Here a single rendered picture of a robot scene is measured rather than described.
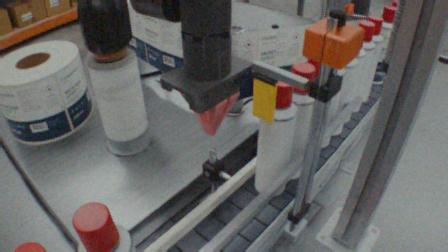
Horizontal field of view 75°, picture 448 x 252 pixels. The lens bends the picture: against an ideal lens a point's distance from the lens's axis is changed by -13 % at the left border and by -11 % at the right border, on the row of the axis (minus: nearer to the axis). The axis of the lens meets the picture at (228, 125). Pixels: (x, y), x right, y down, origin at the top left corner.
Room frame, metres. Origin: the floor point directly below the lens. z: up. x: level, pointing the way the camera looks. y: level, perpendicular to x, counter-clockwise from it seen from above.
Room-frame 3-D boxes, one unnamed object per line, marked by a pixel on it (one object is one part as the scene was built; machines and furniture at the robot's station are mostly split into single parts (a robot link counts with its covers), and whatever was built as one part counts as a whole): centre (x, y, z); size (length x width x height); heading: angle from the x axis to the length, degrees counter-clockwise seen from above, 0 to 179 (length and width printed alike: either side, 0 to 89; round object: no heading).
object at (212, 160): (0.39, 0.03, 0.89); 0.03 x 0.03 x 0.12; 49
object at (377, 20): (0.65, -0.31, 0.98); 0.05 x 0.05 x 0.20
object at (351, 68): (0.53, -0.21, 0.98); 0.05 x 0.05 x 0.20
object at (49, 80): (0.58, 0.41, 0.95); 0.20 x 0.20 x 0.14
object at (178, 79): (0.35, 0.03, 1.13); 0.10 x 0.07 x 0.07; 139
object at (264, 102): (0.31, -0.04, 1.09); 0.03 x 0.01 x 0.06; 49
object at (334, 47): (0.30, -0.07, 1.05); 0.10 x 0.04 x 0.33; 49
